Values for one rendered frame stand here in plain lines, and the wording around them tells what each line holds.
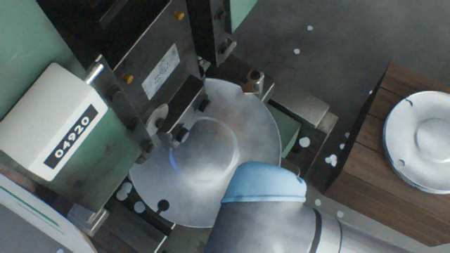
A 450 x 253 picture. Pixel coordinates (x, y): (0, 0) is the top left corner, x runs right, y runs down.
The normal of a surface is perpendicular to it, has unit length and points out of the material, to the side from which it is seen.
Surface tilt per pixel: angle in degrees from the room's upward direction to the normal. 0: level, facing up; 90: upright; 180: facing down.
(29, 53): 90
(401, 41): 0
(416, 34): 0
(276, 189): 11
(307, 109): 0
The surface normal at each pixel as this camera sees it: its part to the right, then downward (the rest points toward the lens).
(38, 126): -0.04, -0.33
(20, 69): 0.82, 0.52
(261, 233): 0.20, -0.23
